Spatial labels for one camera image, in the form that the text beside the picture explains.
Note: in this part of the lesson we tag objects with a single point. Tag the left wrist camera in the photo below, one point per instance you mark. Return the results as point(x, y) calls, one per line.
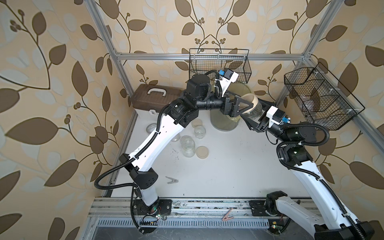
point(225, 78)

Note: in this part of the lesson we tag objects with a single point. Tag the jar with beige lid back-left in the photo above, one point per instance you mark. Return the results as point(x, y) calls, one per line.
point(200, 132)

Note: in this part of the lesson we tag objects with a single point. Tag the beige jar lid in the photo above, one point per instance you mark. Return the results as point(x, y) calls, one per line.
point(196, 122)
point(202, 152)

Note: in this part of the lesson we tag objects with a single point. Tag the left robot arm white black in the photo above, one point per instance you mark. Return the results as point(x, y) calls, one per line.
point(203, 92)

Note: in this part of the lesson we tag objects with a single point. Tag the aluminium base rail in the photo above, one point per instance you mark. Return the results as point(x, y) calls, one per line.
point(185, 213)

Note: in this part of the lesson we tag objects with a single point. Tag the tape roll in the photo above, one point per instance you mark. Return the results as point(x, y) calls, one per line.
point(151, 127)

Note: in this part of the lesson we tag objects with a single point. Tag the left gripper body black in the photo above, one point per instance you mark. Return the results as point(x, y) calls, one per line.
point(226, 110)

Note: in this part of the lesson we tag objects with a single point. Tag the yellow trash bag liner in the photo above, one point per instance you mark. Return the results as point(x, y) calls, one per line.
point(237, 89)

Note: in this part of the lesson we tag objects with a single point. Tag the wire basket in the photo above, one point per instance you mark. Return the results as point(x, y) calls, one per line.
point(323, 98)
point(204, 60)

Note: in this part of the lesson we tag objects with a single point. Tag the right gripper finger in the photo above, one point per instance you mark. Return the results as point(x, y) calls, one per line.
point(252, 125)
point(266, 104)

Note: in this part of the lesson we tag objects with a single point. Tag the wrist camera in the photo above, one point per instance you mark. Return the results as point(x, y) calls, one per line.
point(277, 117)
point(225, 78)

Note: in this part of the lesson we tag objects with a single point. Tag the back wire basket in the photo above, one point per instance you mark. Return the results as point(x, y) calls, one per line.
point(204, 60)

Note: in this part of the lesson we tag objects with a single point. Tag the right wire basket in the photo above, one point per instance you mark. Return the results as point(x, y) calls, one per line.
point(323, 98)

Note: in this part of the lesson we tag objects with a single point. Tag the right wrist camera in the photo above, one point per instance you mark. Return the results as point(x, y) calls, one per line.
point(277, 117)

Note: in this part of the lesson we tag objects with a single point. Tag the grey clip on table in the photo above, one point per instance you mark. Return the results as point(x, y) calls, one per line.
point(172, 180)

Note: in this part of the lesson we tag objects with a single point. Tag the mesh trash bin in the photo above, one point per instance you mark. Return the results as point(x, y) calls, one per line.
point(223, 122)

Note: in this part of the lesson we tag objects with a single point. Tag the brown lidded storage box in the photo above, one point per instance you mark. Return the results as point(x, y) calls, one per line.
point(149, 97)

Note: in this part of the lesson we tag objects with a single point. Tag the pink clip on rail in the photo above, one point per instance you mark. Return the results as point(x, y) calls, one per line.
point(227, 216)

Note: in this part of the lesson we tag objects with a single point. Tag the jar with beige lid front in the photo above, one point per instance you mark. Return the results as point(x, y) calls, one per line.
point(188, 146)

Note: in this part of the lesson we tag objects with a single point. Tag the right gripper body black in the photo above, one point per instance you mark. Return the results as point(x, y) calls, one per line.
point(264, 121)

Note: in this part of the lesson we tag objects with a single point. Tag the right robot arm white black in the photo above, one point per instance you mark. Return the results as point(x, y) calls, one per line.
point(336, 221)

